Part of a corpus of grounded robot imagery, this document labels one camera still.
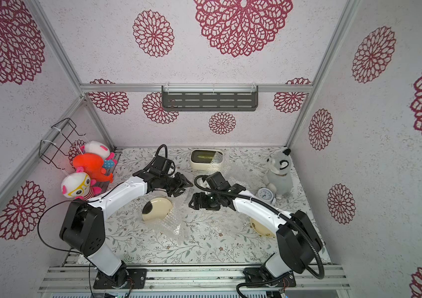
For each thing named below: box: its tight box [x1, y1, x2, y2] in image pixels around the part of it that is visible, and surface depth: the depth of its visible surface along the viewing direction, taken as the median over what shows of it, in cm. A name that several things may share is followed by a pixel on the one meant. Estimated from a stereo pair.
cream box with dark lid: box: [189, 149, 225, 171], surface depth 111 cm
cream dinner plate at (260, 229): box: [250, 217, 276, 238], surface depth 87 cm
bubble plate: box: [141, 196, 185, 245], surface depth 92 cm
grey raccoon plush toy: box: [266, 148, 293, 198], surface depth 94 cm
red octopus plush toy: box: [72, 152, 114, 184], surface depth 91 cm
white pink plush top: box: [80, 140, 115, 161], surface depth 98 cm
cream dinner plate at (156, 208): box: [142, 196, 174, 221], surface depth 94 cm
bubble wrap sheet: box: [199, 151, 265, 195], surface depth 108 cm
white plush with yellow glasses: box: [60, 166, 103, 201], surface depth 82 cm
